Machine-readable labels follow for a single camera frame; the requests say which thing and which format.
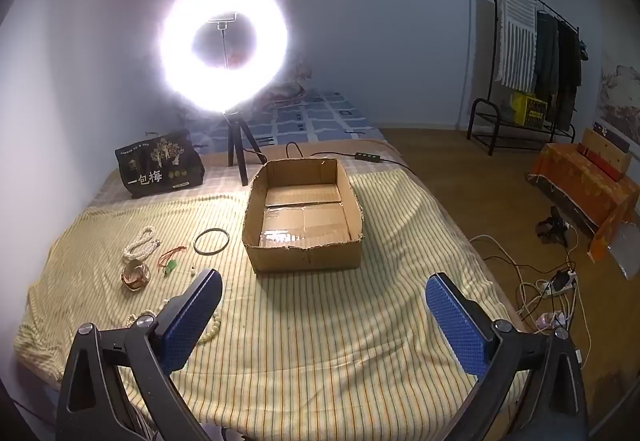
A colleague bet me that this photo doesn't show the blue patterned bed sheet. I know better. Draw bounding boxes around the blue patterned bed sheet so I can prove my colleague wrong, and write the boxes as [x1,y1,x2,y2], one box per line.
[192,88,388,154]

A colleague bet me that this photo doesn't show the black strap device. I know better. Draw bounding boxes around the black strap device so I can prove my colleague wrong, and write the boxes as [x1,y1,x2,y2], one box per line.
[536,206,568,244]

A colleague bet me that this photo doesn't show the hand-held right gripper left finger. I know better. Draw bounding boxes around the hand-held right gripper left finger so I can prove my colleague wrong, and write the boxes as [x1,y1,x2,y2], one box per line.
[56,268,224,441]

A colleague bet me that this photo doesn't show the beige checked bed sheet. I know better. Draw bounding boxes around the beige checked bed sheet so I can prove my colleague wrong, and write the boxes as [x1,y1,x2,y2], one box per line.
[92,138,401,209]

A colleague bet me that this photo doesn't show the green pendant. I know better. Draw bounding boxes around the green pendant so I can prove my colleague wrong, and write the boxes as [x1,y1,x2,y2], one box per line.
[157,245,188,278]

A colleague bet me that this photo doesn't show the yellow striped blanket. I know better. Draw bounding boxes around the yellow striped blanket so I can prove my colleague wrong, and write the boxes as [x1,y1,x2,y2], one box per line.
[14,169,531,441]

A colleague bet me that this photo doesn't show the black printed snack bag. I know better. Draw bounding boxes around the black printed snack bag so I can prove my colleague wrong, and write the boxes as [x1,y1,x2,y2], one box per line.
[115,130,207,200]

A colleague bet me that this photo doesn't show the white ring light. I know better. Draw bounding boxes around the white ring light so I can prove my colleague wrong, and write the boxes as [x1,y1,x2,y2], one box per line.
[157,0,296,114]

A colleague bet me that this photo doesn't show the white striped towel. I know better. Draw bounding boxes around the white striped towel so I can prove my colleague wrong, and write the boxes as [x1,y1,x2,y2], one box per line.
[495,0,538,92]

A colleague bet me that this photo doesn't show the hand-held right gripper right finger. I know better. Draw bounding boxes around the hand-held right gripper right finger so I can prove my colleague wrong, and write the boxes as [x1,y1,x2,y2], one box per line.
[425,272,591,441]

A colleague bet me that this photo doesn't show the cardboard box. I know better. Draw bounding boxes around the cardboard box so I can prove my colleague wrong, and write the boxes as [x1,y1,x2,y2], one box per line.
[242,158,364,274]

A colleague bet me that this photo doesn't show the black tripod stand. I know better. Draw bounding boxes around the black tripod stand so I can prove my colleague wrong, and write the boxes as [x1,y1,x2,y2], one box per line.
[220,108,268,186]

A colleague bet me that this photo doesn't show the white power strip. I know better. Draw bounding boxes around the white power strip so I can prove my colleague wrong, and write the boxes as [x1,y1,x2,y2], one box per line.
[542,271,578,297]

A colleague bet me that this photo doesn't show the black hanging garment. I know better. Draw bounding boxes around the black hanging garment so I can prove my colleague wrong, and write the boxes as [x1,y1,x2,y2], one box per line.
[555,21,583,132]

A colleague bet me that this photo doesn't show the grey foil board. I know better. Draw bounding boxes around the grey foil board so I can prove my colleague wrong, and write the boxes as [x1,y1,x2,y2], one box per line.
[607,221,640,279]

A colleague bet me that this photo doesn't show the folded floral quilt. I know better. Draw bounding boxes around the folded floral quilt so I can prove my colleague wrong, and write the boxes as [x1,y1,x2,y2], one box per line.
[250,63,313,109]

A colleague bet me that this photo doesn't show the tan flat box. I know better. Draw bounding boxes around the tan flat box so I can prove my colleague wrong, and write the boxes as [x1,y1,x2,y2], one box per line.
[582,128,632,172]

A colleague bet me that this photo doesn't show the white pearl necklace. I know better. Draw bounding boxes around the white pearl necklace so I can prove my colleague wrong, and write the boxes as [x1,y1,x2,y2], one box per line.
[122,227,162,263]

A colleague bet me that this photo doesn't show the wall poster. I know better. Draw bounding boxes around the wall poster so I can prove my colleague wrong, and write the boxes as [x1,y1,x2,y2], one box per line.
[597,56,640,146]

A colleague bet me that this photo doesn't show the cream bead bracelet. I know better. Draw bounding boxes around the cream bead bracelet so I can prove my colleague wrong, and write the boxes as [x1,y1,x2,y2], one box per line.
[126,308,221,347]

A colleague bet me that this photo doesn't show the black metal clothes rack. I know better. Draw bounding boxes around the black metal clothes rack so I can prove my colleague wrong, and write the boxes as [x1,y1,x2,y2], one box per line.
[467,0,591,156]

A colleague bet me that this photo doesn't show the red flat box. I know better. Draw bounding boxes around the red flat box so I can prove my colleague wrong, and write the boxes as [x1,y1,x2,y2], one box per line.
[577,146,626,182]

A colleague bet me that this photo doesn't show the yellow box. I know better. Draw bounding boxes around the yellow box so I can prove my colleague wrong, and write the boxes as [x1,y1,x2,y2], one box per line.
[510,91,548,126]

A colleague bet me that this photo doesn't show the thin black ring bangle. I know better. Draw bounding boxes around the thin black ring bangle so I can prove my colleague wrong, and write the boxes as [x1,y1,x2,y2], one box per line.
[193,229,231,256]

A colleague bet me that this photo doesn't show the dark green hanging garment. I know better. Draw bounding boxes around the dark green hanging garment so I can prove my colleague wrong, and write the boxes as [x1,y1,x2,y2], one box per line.
[532,11,560,106]

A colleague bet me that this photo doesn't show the white power cable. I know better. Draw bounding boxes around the white power cable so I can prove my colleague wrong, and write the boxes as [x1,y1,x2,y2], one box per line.
[470,233,591,337]

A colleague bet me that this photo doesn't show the orange cloth covered stand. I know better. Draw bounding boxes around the orange cloth covered stand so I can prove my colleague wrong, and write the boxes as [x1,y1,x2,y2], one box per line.
[530,142,640,262]

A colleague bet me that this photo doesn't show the black cable with inline controller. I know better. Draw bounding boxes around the black cable with inline controller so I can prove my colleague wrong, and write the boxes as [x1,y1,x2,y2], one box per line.
[286,139,416,172]

